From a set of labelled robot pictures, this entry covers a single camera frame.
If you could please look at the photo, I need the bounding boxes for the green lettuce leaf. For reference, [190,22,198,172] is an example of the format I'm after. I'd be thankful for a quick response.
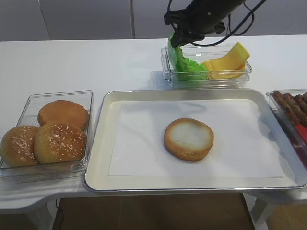
[167,32,185,72]

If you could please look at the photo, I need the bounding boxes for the brown meat patties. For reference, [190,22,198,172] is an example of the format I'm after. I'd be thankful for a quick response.
[272,91,307,128]

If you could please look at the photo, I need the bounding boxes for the green lettuce leaves in container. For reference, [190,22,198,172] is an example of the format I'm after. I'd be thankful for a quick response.
[177,58,208,81]

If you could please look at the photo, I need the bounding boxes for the clear lettuce and cheese container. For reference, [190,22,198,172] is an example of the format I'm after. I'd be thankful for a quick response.
[161,42,252,90]

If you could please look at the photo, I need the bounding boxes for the red tomato slices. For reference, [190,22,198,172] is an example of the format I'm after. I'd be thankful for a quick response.
[295,123,307,143]

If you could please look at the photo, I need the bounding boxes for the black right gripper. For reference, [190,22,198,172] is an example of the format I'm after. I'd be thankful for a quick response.
[164,0,244,47]

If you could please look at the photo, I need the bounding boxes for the yellow cheese slices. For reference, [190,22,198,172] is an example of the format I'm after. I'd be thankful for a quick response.
[203,42,250,80]

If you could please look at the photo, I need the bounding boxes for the white parchment paper sheet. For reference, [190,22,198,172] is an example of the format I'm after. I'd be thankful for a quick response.
[108,98,284,178]

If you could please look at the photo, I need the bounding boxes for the clear meat and tomato container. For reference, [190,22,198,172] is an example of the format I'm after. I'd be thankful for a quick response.
[266,89,307,163]

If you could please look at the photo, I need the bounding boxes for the right sesame top bun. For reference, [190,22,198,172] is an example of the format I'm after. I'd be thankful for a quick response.
[34,122,86,164]

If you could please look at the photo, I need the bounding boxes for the clear plastic bun container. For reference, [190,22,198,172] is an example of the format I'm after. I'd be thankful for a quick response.
[0,91,94,181]

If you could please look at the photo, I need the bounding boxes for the bottom bun on tray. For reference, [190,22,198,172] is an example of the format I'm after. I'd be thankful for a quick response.
[164,118,214,161]

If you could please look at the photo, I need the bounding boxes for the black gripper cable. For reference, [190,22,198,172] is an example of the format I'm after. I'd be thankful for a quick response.
[165,0,267,47]

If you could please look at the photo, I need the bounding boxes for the left sesame top bun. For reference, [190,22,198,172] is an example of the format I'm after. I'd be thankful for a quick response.
[0,126,40,167]

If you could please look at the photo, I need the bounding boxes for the plain bottom bun in container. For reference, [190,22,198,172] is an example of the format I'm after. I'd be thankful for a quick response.
[37,100,89,130]

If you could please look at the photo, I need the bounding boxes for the sesame bun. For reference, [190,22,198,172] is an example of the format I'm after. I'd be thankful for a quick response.
[0,126,40,167]
[34,122,86,164]

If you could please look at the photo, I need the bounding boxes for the silver metal baking tray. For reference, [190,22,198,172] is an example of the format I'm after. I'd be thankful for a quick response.
[85,89,307,192]

